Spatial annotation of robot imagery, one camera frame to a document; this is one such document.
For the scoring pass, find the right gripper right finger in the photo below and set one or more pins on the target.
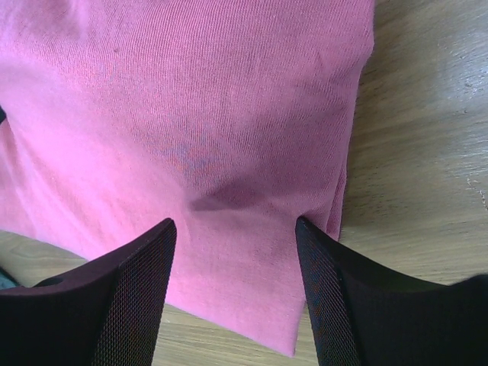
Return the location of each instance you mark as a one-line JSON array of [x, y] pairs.
[[364, 313]]

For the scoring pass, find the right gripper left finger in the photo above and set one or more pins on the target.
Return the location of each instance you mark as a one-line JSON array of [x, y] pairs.
[[105, 312]]

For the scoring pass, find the pink polo shirt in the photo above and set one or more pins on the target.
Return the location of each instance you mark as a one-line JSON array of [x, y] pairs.
[[233, 118]]

